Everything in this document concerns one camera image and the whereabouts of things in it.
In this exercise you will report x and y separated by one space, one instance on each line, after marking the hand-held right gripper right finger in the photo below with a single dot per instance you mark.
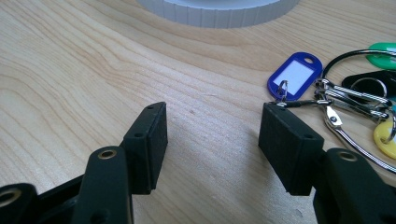
289 146

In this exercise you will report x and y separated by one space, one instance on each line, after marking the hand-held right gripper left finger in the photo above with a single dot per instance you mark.
144 146

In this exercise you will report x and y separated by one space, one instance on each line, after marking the blue key tag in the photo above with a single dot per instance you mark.
294 76

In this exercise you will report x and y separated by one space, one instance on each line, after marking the silver metal carabiner clip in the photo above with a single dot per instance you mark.
348 99

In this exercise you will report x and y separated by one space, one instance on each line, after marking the yellow key tag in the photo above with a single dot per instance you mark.
386 140

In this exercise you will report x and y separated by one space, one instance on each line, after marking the black key tag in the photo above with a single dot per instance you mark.
370 82

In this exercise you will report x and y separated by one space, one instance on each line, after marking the green key tag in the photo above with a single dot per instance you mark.
383 56

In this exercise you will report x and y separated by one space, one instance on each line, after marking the white ribbed round container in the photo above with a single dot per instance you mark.
218 12

